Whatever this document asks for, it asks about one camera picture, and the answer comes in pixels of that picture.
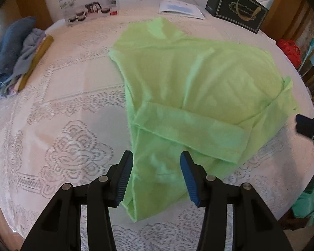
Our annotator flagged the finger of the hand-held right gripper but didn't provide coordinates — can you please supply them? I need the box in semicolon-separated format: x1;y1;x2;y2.
295;114;314;147

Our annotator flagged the tea set cardboard box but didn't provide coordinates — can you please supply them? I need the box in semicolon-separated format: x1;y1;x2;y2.
59;0;120;27

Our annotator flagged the folded olive yellow garment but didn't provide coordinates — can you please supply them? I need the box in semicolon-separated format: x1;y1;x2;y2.
17;35;54;91

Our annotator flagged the wooden wall trim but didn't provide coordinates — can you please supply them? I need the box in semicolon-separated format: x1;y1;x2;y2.
14;0;55;29
262;0;312;42

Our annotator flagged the white booklet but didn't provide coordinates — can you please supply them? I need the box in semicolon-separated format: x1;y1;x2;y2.
159;0;205;20

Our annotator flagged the folded light blue garment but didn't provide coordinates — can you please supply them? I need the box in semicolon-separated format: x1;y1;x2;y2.
12;28;46;76

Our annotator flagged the black gift bag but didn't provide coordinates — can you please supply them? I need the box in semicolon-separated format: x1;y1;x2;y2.
205;0;269;34

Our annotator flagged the red plastic bag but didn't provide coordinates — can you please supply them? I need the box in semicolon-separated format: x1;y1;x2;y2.
277;39;302;67

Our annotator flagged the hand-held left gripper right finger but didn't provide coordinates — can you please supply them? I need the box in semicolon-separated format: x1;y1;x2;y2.
180;150;291;251

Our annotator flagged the teal cloth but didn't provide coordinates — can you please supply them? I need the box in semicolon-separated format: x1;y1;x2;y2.
292;173;314;227

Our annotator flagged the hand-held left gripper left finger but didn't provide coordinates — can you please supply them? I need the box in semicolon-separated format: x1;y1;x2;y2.
21;150;134;251

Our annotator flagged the white lace tablecloth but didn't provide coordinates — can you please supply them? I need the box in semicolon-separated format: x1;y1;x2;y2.
0;5;314;251

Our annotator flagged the light green shirt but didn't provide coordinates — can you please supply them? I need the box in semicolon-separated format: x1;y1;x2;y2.
108;17;299;223

